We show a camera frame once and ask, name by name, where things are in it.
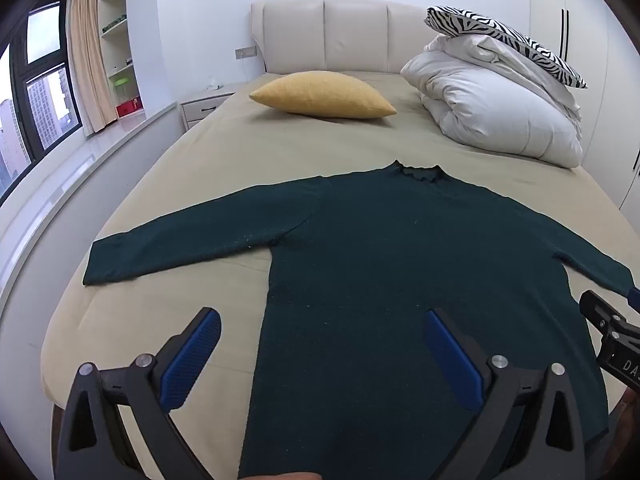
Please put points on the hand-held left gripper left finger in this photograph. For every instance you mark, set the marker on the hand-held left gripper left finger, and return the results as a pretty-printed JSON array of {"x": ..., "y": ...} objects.
[{"x": 192, "y": 360}]

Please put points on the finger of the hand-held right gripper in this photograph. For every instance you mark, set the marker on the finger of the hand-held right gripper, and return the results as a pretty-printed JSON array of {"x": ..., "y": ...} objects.
[{"x": 600, "y": 310}]

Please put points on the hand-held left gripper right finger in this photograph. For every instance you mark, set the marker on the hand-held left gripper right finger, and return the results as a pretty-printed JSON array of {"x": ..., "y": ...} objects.
[{"x": 450, "y": 355}]

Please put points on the dark green sweater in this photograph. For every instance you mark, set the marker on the dark green sweater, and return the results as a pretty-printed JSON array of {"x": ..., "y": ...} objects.
[{"x": 400, "y": 250}]

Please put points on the white window sill bench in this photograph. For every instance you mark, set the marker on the white window sill bench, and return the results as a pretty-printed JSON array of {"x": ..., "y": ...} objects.
[{"x": 75, "y": 185}]

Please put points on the white wardrobe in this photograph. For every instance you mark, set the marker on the white wardrobe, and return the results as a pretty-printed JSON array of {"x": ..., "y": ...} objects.
[{"x": 600, "y": 85}]

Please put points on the white folded duvet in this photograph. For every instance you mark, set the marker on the white folded duvet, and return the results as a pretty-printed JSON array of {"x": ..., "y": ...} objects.
[{"x": 490, "y": 105}]

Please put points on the bed with beige sheet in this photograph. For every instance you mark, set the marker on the bed with beige sheet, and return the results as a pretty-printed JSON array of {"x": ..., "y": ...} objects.
[{"x": 300, "y": 150}]

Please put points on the white nightstand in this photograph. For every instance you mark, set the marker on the white nightstand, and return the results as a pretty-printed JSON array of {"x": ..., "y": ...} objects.
[{"x": 202, "y": 107}]

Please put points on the red box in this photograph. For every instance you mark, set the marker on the red box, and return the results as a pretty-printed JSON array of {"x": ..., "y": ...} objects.
[{"x": 128, "y": 108}]

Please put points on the yellow pillow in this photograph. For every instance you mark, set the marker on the yellow pillow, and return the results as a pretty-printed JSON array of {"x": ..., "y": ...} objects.
[{"x": 320, "y": 95}]

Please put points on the zebra print pillow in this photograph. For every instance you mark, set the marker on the zebra print pillow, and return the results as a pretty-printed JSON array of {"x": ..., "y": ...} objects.
[{"x": 505, "y": 35}]

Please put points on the black framed window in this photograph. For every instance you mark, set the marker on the black framed window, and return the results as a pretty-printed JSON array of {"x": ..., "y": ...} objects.
[{"x": 45, "y": 95}]

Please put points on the beige curtain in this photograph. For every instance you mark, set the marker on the beige curtain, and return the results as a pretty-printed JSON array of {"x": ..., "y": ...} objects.
[{"x": 90, "y": 60}]

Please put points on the cream padded headboard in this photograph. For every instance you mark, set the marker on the cream padded headboard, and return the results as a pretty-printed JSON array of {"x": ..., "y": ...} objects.
[{"x": 350, "y": 35}]

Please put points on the grey wall socket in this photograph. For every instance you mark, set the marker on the grey wall socket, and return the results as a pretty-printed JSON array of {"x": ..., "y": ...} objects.
[{"x": 245, "y": 52}]

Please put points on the white wall shelf unit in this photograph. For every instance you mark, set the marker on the white wall shelf unit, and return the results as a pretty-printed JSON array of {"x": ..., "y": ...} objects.
[{"x": 117, "y": 55}]

